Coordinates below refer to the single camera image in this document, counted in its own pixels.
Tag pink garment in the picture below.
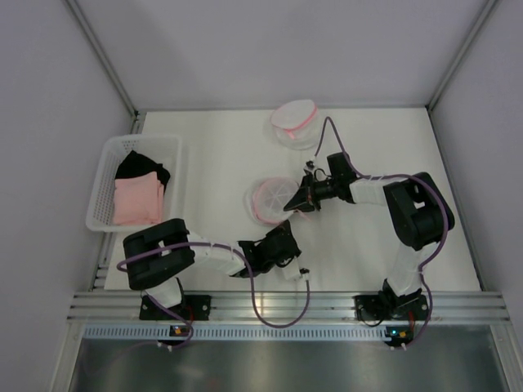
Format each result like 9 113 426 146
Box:
113 171 164 225

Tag pink-trimmed mesh laundry bag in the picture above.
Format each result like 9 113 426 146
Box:
269 99 320 150

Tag aluminium rail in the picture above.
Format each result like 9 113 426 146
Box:
67 291 510 325

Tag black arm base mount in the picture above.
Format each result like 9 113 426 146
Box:
355 291 429 327

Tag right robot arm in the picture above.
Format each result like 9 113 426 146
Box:
284 153 455 301

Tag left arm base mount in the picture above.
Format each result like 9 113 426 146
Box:
138 295 212 322

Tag perforated cable tray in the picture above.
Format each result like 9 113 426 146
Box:
83 323 409 342

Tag black garment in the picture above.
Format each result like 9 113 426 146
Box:
114 150 171 189

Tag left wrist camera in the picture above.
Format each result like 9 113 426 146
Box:
281 259 310 281

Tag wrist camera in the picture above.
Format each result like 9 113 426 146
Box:
281 259 310 281
304 156 320 174

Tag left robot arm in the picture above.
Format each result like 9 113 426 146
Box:
117 219 309 309

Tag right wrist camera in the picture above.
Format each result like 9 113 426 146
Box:
304 156 320 174

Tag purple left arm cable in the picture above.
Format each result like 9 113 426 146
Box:
116 241 311 348

